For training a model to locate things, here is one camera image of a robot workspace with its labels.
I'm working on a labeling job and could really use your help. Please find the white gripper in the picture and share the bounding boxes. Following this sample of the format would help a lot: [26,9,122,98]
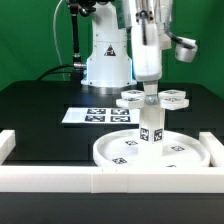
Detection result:
[131,24,162,105]

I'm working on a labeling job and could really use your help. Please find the white cross-shaped table base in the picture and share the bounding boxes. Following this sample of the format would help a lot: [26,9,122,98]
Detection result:
[116,89,189,110]

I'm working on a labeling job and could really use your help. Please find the white round table top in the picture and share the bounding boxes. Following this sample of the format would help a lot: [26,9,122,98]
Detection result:
[93,129,210,168]

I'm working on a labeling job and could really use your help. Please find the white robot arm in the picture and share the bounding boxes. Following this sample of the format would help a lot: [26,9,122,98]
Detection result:
[81,0,173,105]

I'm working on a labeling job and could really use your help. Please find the white marker tag sheet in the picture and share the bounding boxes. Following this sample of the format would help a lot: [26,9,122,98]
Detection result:
[62,107,140,124]

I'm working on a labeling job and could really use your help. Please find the white right fence bar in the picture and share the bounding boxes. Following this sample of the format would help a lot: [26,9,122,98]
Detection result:
[199,132,224,167]

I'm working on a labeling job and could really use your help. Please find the white fence bar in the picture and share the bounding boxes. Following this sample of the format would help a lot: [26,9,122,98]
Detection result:
[199,132,224,167]
[0,130,16,165]
[0,166,224,193]

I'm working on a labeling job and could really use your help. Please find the white front fence bar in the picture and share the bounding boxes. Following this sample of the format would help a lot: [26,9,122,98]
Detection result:
[0,166,224,193]

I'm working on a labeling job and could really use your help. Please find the white left fence bar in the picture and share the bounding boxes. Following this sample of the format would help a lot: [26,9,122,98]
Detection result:
[0,130,16,165]

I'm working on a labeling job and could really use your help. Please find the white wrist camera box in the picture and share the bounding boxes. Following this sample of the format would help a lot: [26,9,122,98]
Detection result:
[175,37,198,63]

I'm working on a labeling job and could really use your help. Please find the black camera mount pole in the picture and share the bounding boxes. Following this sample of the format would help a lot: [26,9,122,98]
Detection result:
[66,0,96,64]

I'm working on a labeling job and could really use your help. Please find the black cable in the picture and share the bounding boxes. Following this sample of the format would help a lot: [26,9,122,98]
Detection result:
[36,64,76,82]

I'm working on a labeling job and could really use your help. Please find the white cable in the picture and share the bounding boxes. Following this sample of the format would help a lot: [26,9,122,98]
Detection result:
[52,0,68,81]

